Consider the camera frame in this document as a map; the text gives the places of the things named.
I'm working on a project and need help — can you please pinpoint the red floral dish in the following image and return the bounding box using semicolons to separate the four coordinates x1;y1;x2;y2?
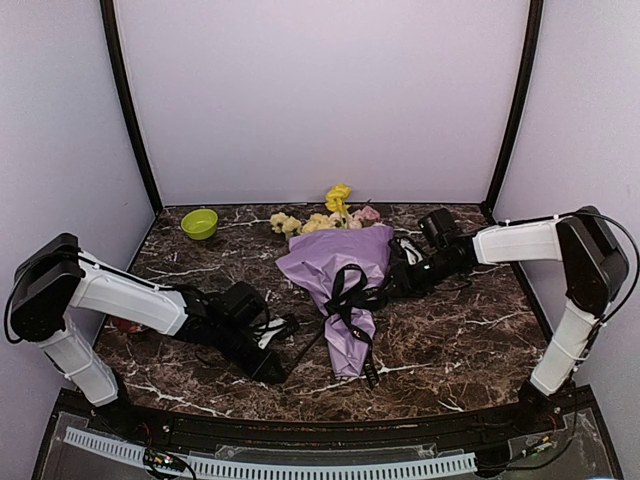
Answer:
112;318;147;334

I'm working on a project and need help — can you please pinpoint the right black frame post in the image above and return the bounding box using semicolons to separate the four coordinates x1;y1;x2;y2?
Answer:
480;0;544;223

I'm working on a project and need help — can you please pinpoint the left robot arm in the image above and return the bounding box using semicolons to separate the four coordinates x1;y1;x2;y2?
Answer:
3;233;290;436

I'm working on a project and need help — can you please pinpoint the yellow rose stem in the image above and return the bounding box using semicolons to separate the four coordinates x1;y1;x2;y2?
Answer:
325;184;352;228

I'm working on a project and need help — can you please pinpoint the green plastic bowl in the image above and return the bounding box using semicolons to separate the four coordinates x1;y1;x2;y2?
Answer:
180;208;219;241

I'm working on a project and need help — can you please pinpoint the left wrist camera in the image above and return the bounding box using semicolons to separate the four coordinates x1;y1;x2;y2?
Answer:
220;282;267;328

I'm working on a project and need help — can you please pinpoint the white slotted cable duct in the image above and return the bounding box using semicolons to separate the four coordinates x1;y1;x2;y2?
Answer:
63;427;477;479

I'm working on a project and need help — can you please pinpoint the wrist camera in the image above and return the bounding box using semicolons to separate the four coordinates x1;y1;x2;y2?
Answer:
418;208;462;250
220;282;267;328

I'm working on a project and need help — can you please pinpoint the black printed ribbon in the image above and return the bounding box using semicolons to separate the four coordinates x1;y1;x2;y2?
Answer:
296;262;387;389

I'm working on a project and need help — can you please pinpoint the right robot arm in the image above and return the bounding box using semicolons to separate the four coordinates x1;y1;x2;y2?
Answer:
383;205;639;434

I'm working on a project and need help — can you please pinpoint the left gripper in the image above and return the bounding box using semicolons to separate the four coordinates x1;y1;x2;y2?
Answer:
213;323;284;385

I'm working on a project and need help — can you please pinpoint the black front rail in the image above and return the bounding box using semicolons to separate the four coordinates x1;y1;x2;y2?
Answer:
54;387;596;454

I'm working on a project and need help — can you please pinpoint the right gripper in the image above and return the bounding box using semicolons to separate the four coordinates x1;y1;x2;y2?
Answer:
379;250;463;298

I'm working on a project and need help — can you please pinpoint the pink wrapping paper sheet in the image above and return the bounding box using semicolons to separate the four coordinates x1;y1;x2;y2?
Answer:
276;225;394;388

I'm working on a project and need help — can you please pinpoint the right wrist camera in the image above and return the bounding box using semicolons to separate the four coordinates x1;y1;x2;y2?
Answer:
418;208;462;250

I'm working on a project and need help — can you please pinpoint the left black frame post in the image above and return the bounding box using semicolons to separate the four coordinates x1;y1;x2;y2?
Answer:
99;0;164;216

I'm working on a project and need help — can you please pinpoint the black frame post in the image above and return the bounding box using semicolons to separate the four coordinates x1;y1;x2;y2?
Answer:
99;0;164;216
480;0;544;223

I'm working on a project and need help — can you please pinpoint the yellow daisy bunch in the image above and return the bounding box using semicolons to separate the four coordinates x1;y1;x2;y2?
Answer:
269;212;333;238

